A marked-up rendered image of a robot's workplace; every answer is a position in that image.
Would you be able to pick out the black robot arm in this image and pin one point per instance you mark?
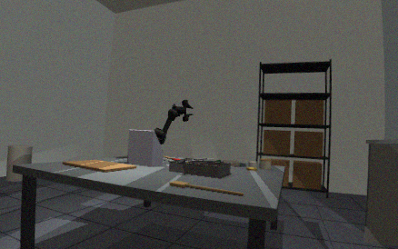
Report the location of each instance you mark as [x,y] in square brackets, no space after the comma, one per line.
[172,114]

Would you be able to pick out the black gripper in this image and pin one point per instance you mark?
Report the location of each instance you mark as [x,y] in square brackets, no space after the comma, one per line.
[183,110]

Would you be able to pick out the light wooden board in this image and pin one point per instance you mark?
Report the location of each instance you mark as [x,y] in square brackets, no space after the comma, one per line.
[100,166]

